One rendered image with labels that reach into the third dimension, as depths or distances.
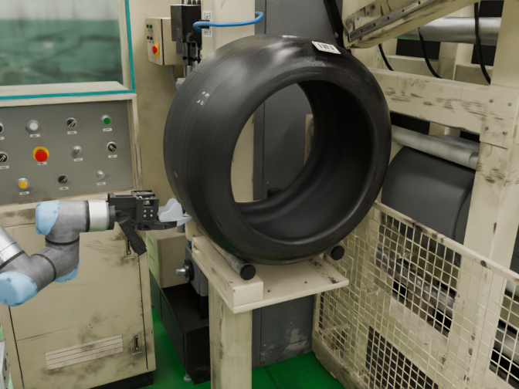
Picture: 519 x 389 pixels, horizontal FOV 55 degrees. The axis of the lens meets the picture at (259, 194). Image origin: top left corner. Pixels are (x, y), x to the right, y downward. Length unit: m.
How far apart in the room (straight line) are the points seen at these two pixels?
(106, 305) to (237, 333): 0.54
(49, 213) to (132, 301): 0.98
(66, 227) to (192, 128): 0.36
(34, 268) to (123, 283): 0.93
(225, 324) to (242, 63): 1.02
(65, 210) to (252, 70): 0.52
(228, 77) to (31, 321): 1.29
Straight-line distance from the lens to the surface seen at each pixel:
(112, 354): 2.23
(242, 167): 1.63
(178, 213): 1.26
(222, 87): 1.14
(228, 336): 1.90
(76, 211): 1.20
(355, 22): 1.60
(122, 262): 2.02
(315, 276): 1.52
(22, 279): 1.14
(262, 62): 1.16
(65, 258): 1.23
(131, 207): 1.23
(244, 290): 1.35
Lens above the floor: 1.54
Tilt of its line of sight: 20 degrees down
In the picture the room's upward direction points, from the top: 1 degrees clockwise
